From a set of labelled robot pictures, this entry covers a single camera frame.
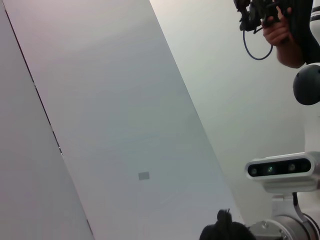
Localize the person hand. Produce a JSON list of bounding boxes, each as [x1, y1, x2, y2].
[[262, 6, 293, 47]]

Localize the black handheld controller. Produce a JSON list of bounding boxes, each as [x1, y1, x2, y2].
[[233, 0, 293, 33]]

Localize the black food bag brown handles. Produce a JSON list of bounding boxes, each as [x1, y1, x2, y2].
[[198, 208, 256, 240]]

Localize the person bare forearm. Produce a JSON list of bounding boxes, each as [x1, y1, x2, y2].
[[276, 34, 307, 69]]

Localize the black clothing sleeve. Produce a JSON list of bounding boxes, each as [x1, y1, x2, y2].
[[287, 0, 320, 65]]

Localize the blue controller cable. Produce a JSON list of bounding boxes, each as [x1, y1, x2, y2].
[[242, 28, 274, 61]]

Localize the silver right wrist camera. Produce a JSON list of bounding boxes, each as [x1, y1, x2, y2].
[[245, 151, 320, 221]]

